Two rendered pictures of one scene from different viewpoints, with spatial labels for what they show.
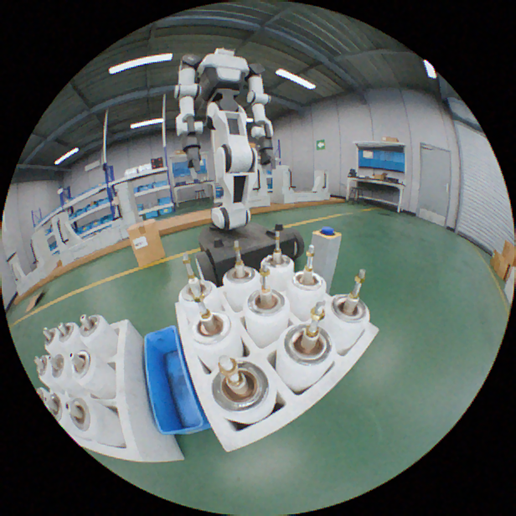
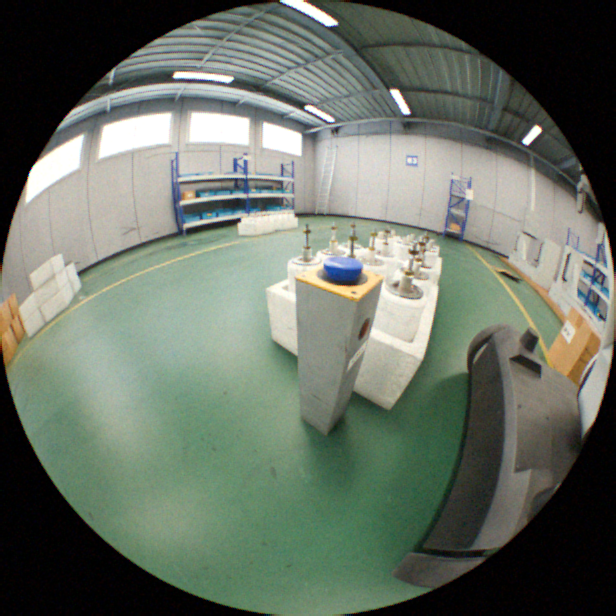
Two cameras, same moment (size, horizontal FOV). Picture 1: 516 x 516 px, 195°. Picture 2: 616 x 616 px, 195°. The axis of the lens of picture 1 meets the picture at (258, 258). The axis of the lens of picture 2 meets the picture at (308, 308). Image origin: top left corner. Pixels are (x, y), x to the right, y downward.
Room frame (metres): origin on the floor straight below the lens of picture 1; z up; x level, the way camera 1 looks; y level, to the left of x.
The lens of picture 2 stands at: (0.57, -0.32, 0.38)
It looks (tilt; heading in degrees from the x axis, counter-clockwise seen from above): 32 degrees down; 159
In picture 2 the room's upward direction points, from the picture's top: 1 degrees clockwise
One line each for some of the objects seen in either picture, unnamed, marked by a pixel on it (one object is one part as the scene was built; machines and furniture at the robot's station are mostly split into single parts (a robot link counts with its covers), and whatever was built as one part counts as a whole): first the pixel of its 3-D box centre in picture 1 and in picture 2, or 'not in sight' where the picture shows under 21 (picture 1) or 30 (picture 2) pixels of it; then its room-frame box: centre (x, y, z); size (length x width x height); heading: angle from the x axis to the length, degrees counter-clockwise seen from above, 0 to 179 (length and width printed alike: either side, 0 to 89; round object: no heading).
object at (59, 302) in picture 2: not in sight; (57, 301); (-0.89, -2.61, 0.09); 0.39 x 0.39 x 0.18; 33
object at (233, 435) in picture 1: (267, 342); (361, 312); (0.22, -0.01, 0.09); 0.39 x 0.39 x 0.18; 29
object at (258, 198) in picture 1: (239, 186); not in sight; (2.63, 0.22, 0.45); 0.82 x 0.57 x 0.74; 120
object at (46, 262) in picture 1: (29, 262); (535, 256); (0.43, 4.05, 0.45); 1.61 x 0.57 x 0.74; 120
